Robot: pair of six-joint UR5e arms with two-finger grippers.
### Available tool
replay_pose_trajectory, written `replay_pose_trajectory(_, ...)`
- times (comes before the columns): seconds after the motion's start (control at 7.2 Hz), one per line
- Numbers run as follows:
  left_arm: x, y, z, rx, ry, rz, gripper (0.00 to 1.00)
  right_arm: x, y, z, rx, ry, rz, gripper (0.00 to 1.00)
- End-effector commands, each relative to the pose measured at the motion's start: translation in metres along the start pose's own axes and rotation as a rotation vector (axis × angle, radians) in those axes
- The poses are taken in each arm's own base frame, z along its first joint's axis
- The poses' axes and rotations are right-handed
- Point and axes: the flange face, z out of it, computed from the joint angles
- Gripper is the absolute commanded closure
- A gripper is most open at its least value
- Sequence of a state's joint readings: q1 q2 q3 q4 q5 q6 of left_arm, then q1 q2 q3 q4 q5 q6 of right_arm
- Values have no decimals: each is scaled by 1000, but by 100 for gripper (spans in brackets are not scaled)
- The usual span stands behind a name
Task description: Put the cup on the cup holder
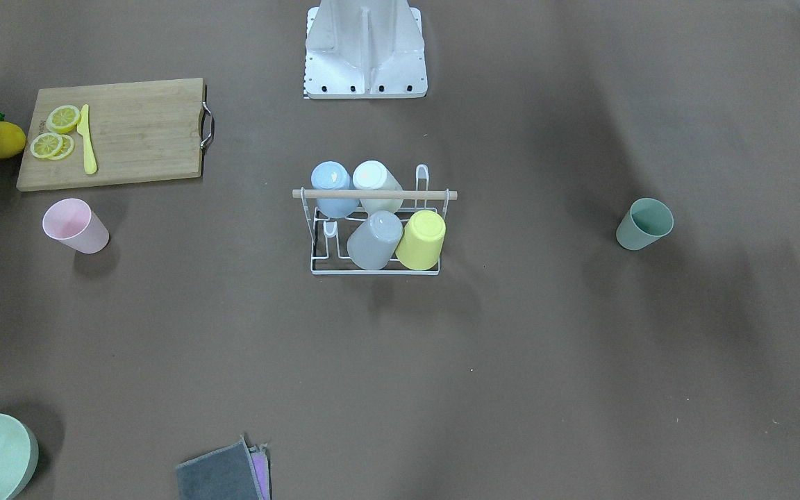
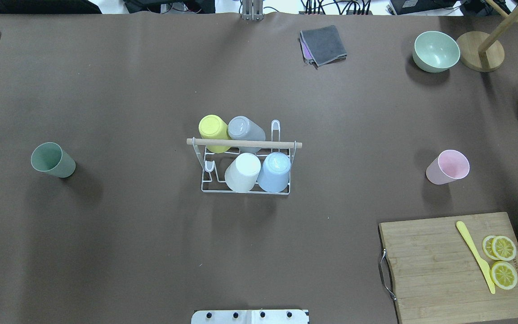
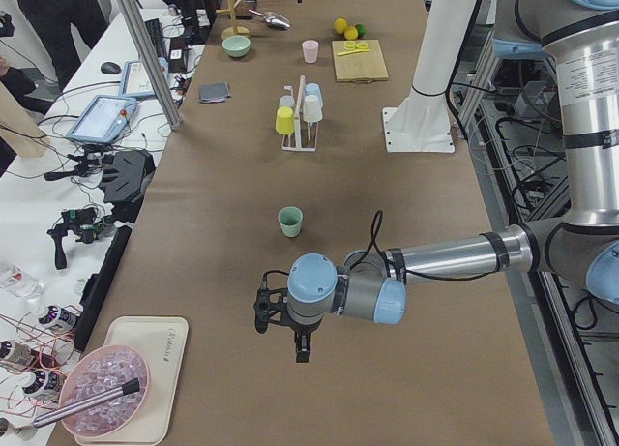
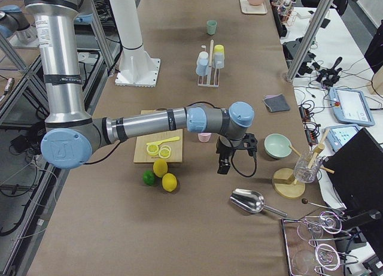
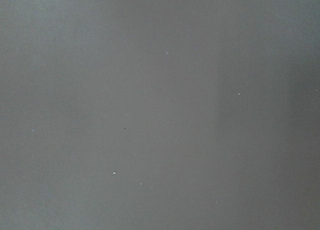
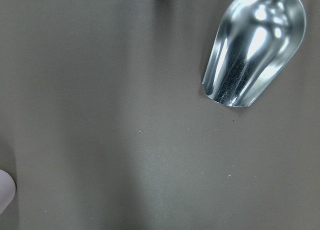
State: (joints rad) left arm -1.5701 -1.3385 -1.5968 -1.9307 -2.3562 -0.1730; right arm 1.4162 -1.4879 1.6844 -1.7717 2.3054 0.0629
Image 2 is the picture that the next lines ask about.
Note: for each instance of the white plastic cup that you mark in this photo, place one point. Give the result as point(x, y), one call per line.
point(242, 174)

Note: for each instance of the lemon slice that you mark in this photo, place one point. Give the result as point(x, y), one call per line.
point(504, 275)
point(487, 247)
point(503, 248)

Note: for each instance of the grey folded cloth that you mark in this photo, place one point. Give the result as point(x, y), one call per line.
point(324, 44)

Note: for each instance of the green plastic cup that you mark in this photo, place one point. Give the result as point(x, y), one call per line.
point(51, 159)

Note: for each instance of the purple cloth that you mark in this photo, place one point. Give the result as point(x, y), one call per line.
point(305, 52)

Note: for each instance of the yellow plastic knife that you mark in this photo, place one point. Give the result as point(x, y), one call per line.
point(483, 264)

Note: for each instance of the white wire cup rack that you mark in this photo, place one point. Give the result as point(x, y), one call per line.
point(215, 156)

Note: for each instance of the pink plastic cup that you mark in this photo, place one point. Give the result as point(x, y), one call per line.
point(450, 165)

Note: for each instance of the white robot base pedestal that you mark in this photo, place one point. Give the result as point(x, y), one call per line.
point(268, 316)

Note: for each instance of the grey plastic cup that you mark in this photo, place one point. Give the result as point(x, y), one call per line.
point(241, 128)

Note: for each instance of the bamboo cutting board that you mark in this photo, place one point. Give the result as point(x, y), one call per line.
point(434, 276)

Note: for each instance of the mint green bowl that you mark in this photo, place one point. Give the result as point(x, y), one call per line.
point(435, 51)

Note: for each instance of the yellow plastic cup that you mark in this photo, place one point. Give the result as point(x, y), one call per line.
point(213, 127)

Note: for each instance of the wooden mug tree stand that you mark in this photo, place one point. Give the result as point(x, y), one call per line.
point(481, 51)

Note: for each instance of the light blue plastic cup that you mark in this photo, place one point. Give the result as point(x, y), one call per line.
point(275, 173)

